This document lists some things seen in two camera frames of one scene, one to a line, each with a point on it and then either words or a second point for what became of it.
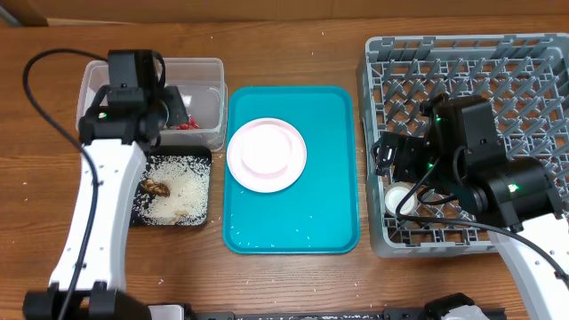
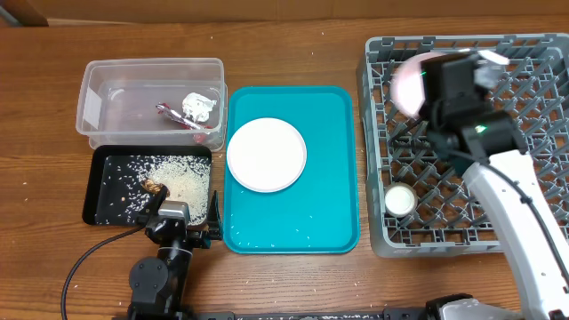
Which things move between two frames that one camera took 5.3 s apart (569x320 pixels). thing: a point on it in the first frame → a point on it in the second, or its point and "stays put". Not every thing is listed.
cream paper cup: [395, 194] stays put
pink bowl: [266, 148] → [407, 84]
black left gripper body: [177, 113] → [198, 239]
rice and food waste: [173, 191] stays put
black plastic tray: [175, 188] stays put
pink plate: [267, 155] stays put
